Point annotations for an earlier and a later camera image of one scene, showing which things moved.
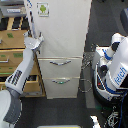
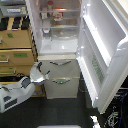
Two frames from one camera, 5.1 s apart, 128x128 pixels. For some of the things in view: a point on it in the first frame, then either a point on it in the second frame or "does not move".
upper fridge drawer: [61, 66] does not move
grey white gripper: [31, 42] → [35, 74]
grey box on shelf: [13, 10] does not move
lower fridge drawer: [61, 87] does not move
